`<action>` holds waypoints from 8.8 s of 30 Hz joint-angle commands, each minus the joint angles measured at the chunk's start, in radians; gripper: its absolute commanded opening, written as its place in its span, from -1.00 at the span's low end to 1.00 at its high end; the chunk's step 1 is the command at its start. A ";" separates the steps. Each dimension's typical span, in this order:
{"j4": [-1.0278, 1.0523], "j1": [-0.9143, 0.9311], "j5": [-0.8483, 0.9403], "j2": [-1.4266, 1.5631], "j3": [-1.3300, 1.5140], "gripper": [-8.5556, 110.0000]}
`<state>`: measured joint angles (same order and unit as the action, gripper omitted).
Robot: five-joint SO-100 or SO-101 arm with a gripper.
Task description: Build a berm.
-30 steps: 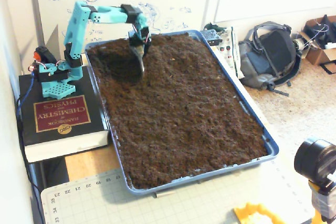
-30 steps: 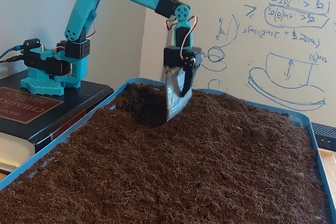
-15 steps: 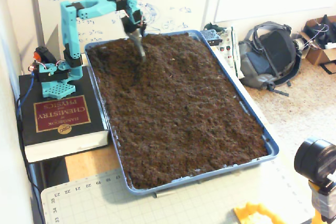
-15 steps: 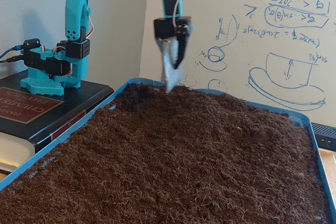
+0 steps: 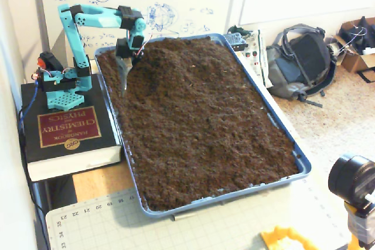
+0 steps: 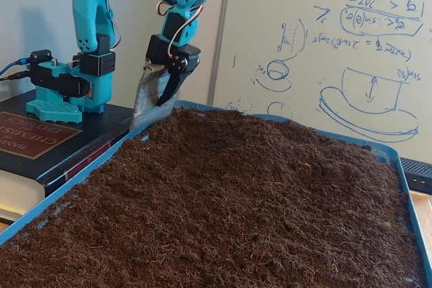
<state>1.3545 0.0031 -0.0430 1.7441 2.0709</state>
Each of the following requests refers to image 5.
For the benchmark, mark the silver taped scoop gripper finger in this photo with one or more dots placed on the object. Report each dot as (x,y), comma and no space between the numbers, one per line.
(124,70)

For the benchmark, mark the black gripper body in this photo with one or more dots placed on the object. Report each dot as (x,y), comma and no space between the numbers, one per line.
(122,51)

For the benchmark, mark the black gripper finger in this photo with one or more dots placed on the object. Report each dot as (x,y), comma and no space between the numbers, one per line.
(136,56)

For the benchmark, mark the brown fibrous soil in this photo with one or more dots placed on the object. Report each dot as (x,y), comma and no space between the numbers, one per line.
(199,121)

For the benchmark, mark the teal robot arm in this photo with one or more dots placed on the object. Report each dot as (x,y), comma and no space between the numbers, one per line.
(73,39)

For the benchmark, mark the black chemistry physics handbook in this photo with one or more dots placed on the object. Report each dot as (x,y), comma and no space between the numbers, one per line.
(99,95)

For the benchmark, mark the black device with perforated top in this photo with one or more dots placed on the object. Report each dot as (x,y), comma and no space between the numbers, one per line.
(234,39)

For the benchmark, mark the grey metal bar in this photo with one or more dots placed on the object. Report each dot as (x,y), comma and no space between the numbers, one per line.
(184,217)

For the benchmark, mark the gridded cutting mat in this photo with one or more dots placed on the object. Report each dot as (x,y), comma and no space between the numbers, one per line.
(146,232)

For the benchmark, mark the grey backpack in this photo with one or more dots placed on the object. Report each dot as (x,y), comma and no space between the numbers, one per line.
(301,56)

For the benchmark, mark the blue plastic tray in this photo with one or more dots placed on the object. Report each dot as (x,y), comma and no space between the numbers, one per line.
(234,195)

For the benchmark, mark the cardboard box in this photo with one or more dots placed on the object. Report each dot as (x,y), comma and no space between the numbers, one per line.
(353,62)

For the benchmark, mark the yellow plastic part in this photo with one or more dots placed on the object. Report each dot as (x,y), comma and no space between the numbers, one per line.
(272,236)

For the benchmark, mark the yellow taped camera stand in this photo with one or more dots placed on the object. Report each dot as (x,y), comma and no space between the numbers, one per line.
(356,244)

